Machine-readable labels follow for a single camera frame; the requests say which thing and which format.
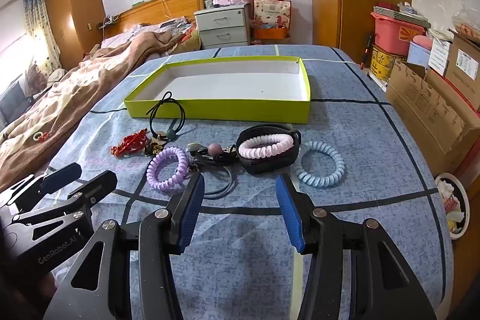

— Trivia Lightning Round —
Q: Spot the grey drawer cabinet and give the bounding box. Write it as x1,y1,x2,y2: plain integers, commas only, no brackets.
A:
194,3,251,50

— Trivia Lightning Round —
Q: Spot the orange box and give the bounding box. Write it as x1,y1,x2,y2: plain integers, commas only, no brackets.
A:
255,25,289,40

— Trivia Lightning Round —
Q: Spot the pink spiral hair tie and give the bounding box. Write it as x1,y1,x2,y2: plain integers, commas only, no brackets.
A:
238,133,295,160

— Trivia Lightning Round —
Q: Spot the red rope bracelet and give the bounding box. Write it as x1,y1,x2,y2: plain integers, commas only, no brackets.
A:
110,130,149,157

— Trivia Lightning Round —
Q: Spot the black beaded hair tie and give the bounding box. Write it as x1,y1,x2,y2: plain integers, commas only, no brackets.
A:
149,91,187,141

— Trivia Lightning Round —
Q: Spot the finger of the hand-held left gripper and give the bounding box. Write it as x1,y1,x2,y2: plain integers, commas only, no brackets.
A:
0,163,82,210
7,170,118,243

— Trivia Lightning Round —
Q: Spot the hair tie with grey bead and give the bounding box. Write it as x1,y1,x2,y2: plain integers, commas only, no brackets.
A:
186,142,205,171

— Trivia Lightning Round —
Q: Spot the white cable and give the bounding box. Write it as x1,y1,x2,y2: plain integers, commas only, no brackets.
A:
159,0,177,21

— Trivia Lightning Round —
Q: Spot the patterned curtain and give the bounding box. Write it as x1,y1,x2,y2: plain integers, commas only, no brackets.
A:
23,0,62,71

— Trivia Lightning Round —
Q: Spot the light blue round container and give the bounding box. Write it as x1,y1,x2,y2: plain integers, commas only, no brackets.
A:
407,35,434,67

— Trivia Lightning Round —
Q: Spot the brown blanket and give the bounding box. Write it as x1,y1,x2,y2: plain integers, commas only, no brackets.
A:
0,29,181,189

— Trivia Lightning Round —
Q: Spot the small wooden wardrobe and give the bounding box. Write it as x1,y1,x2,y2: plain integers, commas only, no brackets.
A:
44,0,106,71

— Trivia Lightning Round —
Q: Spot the large open cardboard carton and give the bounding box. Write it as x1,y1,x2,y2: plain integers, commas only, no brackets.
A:
385,59,480,174

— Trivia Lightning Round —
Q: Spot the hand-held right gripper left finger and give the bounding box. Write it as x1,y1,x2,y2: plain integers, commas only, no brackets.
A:
43,172,206,320

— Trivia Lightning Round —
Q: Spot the round trash bin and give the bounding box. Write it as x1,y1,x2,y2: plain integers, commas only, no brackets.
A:
435,173,470,240

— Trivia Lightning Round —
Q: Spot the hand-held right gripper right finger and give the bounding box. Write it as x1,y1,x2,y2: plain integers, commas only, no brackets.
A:
275,173,437,320

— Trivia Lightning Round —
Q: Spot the black fabric band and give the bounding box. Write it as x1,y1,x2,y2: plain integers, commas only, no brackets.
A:
236,125,302,175

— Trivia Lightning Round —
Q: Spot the patterned bedding pile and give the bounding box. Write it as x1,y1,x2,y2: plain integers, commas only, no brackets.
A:
159,16,200,45

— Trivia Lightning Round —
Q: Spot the hair tie with pink bead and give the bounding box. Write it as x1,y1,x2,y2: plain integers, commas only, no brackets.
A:
202,142,239,167

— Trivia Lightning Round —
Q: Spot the black and gold bracelet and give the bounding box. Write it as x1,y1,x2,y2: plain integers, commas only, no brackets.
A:
143,141,166,157

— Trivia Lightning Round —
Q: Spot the pink plastic bucket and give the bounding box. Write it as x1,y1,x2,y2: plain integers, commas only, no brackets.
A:
370,10,426,56

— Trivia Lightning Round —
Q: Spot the white tray with green rim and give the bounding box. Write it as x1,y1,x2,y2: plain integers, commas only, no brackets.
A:
124,56,312,124

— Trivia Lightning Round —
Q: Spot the red gift bag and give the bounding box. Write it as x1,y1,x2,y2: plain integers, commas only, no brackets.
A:
252,0,292,39

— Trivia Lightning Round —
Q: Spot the clear plastic bag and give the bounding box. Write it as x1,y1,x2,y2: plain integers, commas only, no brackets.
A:
452,10,480,39

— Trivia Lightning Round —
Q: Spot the thin grey hair tie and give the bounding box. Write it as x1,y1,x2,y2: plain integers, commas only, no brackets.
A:
200,164,235,199

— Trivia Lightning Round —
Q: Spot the purple spiral hair tie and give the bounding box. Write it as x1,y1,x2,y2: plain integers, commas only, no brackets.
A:
146,147,188,190

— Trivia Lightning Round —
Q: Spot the labelled brown cardboard box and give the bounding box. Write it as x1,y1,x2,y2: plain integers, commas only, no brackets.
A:
446,29,480,99

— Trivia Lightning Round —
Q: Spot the blue spiral hair tie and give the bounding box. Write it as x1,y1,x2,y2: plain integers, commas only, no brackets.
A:
294,141,347,188

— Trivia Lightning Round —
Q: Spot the red and black pole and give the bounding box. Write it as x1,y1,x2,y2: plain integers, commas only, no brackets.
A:
360,33,376,69

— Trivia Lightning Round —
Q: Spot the grey striped tray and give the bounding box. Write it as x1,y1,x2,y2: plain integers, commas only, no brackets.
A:
373,5,430,28

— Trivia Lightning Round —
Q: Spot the wooden headboard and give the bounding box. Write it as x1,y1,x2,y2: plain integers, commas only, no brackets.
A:
105,0,205,39

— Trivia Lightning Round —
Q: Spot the yellow patterned tin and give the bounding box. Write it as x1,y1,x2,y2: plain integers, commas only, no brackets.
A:
369,44,407,81

